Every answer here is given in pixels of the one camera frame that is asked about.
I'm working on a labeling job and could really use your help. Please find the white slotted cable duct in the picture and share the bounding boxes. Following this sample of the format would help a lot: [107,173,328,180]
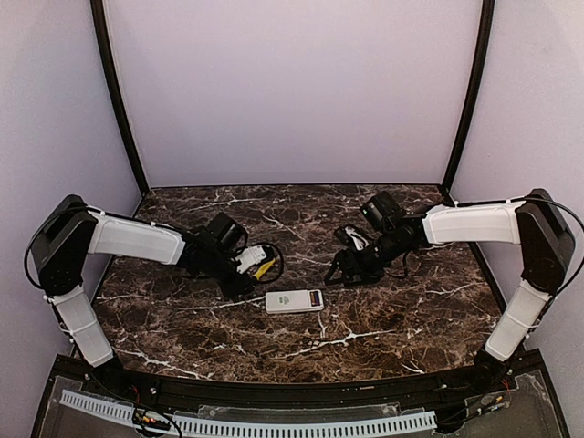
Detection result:
[58,388,439,438]

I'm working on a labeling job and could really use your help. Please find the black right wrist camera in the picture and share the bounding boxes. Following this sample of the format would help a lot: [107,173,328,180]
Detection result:
[333,224,370,251]

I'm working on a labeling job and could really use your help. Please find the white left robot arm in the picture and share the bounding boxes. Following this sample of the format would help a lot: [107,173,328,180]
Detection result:
[24,194,268,370]

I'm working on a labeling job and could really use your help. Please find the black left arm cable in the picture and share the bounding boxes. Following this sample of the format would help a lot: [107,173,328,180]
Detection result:
[23,207,92,288]

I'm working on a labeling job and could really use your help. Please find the yellow handled screwdriver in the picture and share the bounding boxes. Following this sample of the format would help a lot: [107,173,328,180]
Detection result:
[253,259,276,280]

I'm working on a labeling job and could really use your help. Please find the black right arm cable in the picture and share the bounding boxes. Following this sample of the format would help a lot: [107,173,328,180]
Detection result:
[524,193,584,293]

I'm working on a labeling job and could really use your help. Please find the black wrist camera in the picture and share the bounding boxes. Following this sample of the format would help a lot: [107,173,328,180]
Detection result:
[235,245,268,274]
[333,224,370,251]

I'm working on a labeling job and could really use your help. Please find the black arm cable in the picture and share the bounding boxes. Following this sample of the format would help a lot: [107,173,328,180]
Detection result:
[23,207,92,288]
[524,193,584,293]

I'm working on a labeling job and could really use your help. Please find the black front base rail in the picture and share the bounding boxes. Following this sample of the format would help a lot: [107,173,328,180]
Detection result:
[88,366,509,411]

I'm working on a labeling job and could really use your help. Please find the black corner post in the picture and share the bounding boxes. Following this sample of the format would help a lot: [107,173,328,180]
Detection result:
[442,0,495,193]
[89,0,150,196]

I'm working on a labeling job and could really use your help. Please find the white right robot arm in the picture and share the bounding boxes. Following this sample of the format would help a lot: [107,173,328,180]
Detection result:
[324,188,583,391]

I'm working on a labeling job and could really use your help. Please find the black left corner post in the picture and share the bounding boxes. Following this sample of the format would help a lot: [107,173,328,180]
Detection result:
[89,0,150,196]

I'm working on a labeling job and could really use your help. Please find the white remote control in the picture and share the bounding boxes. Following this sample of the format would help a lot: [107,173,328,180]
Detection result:
[265,289,325,314]

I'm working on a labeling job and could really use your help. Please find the black right corner post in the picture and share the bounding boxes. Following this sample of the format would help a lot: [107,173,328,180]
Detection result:
[442,0,495,193]

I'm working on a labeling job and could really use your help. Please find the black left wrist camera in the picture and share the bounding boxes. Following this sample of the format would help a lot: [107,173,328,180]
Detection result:
[235,245,268,274]

